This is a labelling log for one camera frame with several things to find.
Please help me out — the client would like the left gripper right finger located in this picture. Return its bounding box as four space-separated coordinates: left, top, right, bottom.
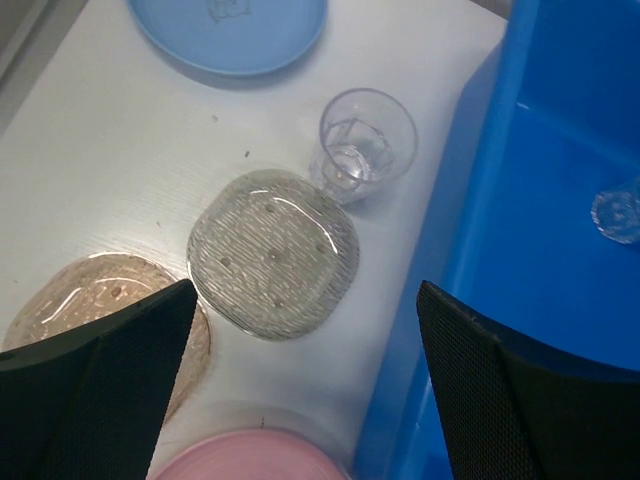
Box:
417 282 639 479

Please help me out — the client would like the clear plastic cup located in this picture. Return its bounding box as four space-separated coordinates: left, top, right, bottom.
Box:
309 87 419 205
591 177 639 245

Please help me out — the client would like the grey textured glass plate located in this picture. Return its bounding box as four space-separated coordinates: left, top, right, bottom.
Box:
187 169 360 341

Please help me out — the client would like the pink round plate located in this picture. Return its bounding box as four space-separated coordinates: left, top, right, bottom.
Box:
154 429 348 480

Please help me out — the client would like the light blue round plate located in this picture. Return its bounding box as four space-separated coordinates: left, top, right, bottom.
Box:
127 0 329 77

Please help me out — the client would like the beige textured glass plate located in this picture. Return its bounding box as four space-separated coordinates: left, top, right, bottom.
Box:
3 252 213 420

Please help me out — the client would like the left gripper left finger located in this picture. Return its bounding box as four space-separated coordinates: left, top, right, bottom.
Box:
1 280 197 479

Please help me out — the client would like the blue plastic bin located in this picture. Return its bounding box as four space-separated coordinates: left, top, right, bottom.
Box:
353 0 639 479

